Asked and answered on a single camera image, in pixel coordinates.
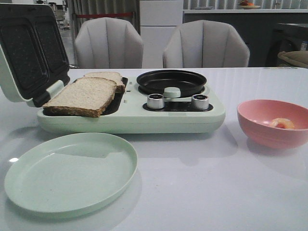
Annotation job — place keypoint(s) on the white bread slice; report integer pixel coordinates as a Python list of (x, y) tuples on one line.
[(114, 76), (87, 96)]

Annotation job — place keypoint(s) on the pink plastic bowl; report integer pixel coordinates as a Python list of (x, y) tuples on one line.
[(254, 117)]

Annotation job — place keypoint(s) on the mint green breakfast maker lid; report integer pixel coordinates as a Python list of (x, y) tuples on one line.
[(33, 61)]

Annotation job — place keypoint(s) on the orange cooked shrimp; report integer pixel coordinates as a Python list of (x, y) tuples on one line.
[(283, 123)]

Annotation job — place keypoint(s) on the mint green breakfast maker base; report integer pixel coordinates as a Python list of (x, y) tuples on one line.
[(128, 114)]

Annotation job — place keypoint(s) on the left silver control knob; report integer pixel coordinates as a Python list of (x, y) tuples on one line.
[(155, 101)]

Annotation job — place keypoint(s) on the silver control knob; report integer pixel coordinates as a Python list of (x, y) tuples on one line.
[(155, 101), (200, 102)]

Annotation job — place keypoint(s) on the black round frying pan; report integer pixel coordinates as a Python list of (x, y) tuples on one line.
[(188, 82)]

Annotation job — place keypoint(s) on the right silver control knob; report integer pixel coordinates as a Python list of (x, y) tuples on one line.
[(200, 102)]

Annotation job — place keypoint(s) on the right grey upholstered chair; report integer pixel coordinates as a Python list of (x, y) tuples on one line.
[(205, 44)]

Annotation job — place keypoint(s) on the grey upholstered chair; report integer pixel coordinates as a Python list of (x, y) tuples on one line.
[(108, 43), (205, 44)]

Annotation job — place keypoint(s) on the left grey upholstered chair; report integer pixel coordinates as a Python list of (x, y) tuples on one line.
[(108, 43)]

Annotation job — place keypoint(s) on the white refrigerator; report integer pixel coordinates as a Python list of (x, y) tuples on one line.
[(158, 18)]

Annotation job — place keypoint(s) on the mint green round plate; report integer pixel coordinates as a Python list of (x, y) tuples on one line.
[(72, 175)]

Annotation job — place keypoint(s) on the red barrier tape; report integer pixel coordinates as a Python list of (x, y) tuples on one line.
[(111, 15)]

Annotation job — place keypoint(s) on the dark counter with white top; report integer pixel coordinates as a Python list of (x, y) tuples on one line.
[(257, 27)]

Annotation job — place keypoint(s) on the fruit plate on counter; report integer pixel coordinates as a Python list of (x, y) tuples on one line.
[(245, 4)]

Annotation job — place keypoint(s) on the beige cushion at right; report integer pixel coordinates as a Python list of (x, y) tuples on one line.
[(295, 58)]

